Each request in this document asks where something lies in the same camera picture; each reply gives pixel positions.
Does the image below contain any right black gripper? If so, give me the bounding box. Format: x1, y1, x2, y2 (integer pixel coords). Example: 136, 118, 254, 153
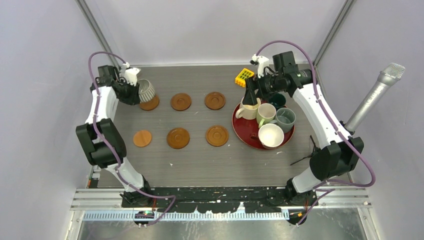
242, 69, 283, 106

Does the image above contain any cream mug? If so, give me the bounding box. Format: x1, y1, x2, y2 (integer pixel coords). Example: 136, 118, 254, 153
235, 97, 261, 120

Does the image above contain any grey ribbed cup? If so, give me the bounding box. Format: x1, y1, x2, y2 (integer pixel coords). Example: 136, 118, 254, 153
137, 79, 156, 103

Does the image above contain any yellow toy brick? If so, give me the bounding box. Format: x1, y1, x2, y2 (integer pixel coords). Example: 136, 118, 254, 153
234, 68, 255, 88

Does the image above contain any red round tray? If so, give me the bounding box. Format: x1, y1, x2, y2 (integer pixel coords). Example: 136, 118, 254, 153
231, 102, 295, 150

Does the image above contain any light wooden coaster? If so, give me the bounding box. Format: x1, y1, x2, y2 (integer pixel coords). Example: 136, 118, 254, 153
133, 129, 153, 148

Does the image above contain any dark ringed wooden coaster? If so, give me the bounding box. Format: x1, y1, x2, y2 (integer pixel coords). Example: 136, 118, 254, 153
205, 125, 229, 147

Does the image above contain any black microphone tripod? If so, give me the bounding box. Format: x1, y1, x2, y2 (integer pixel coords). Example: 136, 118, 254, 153
290, 135, 320, 166

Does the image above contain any silver microphone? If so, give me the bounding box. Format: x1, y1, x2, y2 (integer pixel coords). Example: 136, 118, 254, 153
344, 62, 406, 133

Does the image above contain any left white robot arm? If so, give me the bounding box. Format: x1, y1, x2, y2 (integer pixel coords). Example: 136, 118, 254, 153
75, 65, 154, 207

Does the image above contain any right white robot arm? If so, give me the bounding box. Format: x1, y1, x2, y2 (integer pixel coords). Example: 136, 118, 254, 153
242, 51, 364, 205

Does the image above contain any pale green cup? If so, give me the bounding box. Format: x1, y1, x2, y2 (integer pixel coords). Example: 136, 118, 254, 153
256, 103, 277, 129

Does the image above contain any dark green cup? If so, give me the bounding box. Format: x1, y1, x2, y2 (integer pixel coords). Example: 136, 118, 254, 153
267, 93, 287, 110

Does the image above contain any white bowl cup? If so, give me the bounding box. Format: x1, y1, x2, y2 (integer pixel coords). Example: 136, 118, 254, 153
258, 123, 285, 149

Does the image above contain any grey green mug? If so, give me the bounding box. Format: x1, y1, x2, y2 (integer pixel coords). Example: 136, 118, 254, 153
270, 107, 296, 134

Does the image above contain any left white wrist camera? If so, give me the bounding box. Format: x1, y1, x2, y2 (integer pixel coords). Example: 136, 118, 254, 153
119, 62, 141, 86

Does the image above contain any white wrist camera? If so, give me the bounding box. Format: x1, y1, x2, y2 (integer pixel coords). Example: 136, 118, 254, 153
119, 62, 141, 86
250, 54, 270, 79

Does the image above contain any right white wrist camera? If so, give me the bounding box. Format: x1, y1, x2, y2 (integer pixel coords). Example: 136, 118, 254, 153
250, 54, 270, 79

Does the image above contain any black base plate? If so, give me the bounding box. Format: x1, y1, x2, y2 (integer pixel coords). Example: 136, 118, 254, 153
120, 186, 317, 214

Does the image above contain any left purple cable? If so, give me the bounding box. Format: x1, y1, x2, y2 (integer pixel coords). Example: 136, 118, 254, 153
87, 51, 177, 227

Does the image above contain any purple cable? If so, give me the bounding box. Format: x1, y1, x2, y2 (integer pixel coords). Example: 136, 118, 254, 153
255, 40, 377, 226
87, 51, 177, 227

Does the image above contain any aluminium frame rail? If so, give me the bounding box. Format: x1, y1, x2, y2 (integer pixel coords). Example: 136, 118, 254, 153
70, 186, 372, 223

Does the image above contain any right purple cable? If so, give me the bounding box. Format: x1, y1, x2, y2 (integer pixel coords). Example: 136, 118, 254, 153
255, 40, 377, 226

